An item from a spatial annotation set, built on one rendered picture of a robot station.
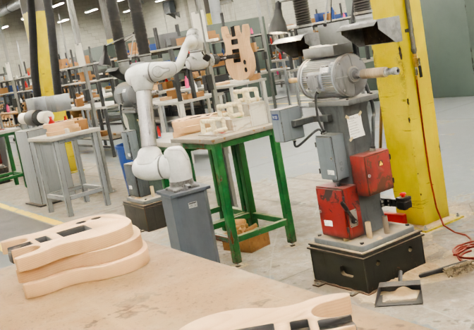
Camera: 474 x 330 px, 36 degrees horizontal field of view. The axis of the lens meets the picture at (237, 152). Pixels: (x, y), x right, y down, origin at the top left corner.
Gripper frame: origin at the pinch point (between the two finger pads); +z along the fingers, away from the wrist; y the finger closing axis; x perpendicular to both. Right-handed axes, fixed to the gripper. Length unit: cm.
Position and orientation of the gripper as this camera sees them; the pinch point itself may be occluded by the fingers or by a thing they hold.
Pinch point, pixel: (235, 56)
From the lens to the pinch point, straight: 539.9
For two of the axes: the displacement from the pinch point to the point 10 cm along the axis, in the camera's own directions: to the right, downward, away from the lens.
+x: -1.7, -9.8, -1.4
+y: 5.2, 0.3, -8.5
